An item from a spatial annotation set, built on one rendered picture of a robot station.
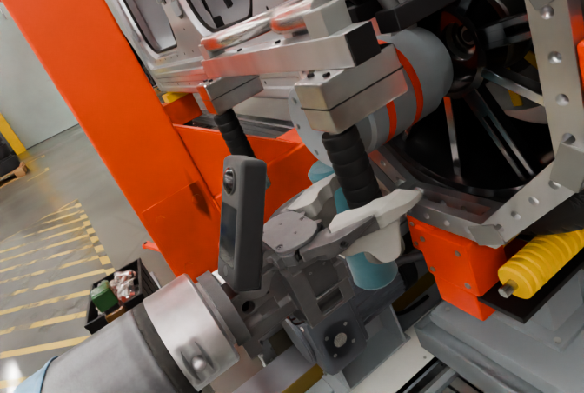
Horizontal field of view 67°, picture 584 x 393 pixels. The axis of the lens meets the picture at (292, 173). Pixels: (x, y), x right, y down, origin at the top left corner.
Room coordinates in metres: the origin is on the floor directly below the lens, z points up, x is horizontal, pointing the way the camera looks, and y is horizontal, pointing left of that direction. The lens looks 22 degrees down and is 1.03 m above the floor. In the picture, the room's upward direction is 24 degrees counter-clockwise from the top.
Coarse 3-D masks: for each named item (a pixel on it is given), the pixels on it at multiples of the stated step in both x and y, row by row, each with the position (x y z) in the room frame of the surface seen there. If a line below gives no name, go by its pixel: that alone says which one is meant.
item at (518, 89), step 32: (480, 0) 0.63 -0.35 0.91; (480, 32) 0.59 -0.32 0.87; (512, 32) 0.56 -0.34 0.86; (480, 64) 0.60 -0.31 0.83; (448, 96) 0.67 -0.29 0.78; (480, 96) 0.61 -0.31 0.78; (416, 128) 0.79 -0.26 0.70; (448, 128) 0.69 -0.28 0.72; (480, 128) 0.80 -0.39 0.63; (512, 128) 0.59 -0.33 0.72; (544, 128) 0.73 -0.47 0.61; (416, 160) 0.77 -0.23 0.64; (448, 160) 0.75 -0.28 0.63; (480, 160) 0.72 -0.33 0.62; (512, 160) 0.59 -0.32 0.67; (544, 160) 0.61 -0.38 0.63; (480, 192) 0.63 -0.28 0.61; (512, 192) 0.57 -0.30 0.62
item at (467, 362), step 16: (432, 320) 0.88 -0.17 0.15; (432, 336) 0.81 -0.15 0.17; (448, 336) 0.81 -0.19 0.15; (432, 352) 0.83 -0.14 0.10; (448, 352) 0.76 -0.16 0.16; (464, 352) 0.75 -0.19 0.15; (464, 368) 0.73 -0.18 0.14; (480, 368) 0.70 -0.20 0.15; (496, 368) 0.68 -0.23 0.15; (480, 384) 0.69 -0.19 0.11; (496, 384) 0.64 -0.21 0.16; (512, 384) 0.64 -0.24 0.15; (528, 384) 0.62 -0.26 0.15
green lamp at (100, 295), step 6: (108, 282) 0.82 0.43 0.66; (96, 288) 0.81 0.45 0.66; (102, 288) 0.80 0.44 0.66; (108, 288) 0.79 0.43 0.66; (90, 294) 0.80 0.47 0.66; (96, 294) 0.78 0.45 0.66; (102, 294) 0.78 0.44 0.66; (108, 294) 0.78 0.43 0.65; (114, 294) 0.79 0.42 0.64; (96, 300) 0.78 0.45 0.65; (102, 300) 0.78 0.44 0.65; (108, 300) 0.78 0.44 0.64; (114, 300) 0.79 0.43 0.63; (96, 306) 0.78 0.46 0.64; (102, 306) 0.78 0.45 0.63; (108, 306) 0.78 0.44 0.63; (102, 312) 0.78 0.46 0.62
